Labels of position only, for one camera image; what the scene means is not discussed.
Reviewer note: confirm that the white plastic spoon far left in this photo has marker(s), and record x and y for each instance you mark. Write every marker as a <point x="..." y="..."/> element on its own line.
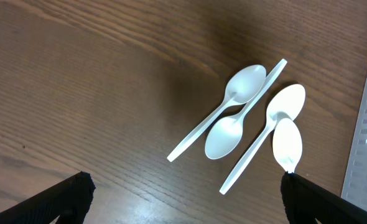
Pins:
<point x="241" y="88"/>

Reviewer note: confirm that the white plastic spoon bowl down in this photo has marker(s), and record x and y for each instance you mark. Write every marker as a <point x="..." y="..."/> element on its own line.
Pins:
<point x="227" y="132"/>

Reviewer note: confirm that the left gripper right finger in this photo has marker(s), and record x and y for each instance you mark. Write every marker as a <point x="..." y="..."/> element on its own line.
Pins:
<point x="308" y="203"/>

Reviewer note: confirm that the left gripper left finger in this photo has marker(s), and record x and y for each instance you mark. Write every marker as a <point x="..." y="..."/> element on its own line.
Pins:
<point x="66" y="202"/>

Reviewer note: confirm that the white plastic spoon near basket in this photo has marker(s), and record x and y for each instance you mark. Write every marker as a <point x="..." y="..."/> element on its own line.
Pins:
<point x="287" y="145"/>

